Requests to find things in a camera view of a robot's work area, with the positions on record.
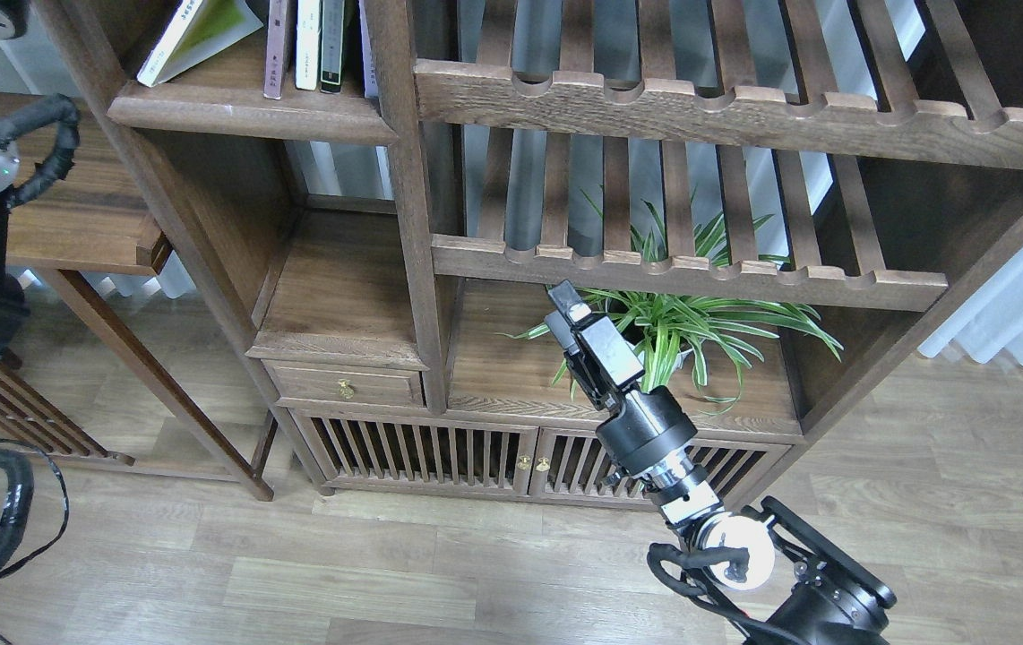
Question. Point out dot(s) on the dark green upright book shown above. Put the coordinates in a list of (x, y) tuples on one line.
[(337, 20)]

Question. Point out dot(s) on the green spider plant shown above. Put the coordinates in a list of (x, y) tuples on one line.
[(648, 319)]

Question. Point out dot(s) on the yellow green book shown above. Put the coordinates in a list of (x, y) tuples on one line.
[(197, 31)]

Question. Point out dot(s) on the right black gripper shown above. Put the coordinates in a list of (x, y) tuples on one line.
[(601, 361)]

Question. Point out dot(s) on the wooden side table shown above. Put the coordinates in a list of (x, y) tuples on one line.
[(95, 221)]

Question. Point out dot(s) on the pale upright book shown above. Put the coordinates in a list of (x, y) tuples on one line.
[(370, 81)]

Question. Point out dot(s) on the white plant pot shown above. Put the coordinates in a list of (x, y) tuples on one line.
[(661, 363)]

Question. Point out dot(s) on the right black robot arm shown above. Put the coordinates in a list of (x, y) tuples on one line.
[(834, 599)]

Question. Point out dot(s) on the dark wooden bookshelf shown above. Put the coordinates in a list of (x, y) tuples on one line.
[(372, 261)]

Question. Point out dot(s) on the dark brown book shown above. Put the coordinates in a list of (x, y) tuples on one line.
[(279, 21)]

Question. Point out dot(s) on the white upright book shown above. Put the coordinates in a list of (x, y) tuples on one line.
[(307, 44)]

